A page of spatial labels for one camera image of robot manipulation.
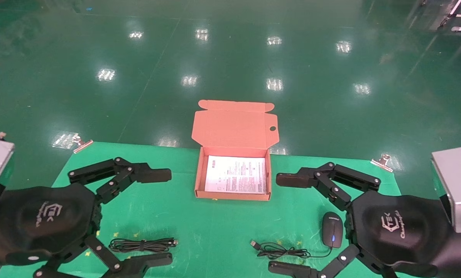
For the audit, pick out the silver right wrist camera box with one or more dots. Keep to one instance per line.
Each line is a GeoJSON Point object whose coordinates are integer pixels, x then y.
{"type": "Point", "coordinates": [460, 185]}

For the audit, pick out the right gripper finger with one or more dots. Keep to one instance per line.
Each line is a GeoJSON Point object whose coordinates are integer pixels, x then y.
{"type": "Point", "coordinates": [292, 269]}
{"type": "Point", "coordinates": [292, 180]}

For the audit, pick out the metal binder clip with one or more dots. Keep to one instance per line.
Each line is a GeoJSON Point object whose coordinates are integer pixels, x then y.
{"type": "Point", "coordinates": [384, 161]}
{"type": "Point", "coordinates": [81, 144]}

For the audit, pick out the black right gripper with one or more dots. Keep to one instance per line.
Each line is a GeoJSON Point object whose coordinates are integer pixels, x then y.
{"type": "Point", "coordinates": [400, 231]}

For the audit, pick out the printed white paper sheet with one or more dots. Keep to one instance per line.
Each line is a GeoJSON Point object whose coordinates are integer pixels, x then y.
{"type": "Point", "coordinates": [234, 173]}

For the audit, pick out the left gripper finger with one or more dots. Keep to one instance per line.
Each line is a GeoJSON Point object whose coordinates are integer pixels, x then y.
{"type": "Point", "coordinates": [153, 175]}
{"type": "Point", "coordinates": [149, 262]}

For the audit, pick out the green table mat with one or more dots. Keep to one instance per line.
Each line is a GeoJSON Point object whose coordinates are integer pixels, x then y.
{"type": "Point", "coordinates": [215, 224]}

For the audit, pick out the orange cardboard box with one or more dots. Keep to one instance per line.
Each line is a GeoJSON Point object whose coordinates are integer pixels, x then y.
{"type": "Point", "coordinates": [234, 123]}

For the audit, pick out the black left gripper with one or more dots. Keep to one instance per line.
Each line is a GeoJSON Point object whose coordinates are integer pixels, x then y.
{"type": "Point", "coordinates": [41, 220]}

